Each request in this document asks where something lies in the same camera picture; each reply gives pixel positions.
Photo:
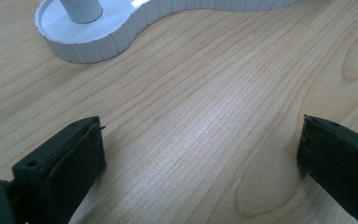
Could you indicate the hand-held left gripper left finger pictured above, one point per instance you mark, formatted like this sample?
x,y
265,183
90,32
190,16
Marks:
x,y
59,168

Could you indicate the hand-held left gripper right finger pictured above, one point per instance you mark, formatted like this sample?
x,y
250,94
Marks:
x,y
338,161

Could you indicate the white jewelry stand with post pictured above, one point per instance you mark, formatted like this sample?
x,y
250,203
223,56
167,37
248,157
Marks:
x,y
84,49

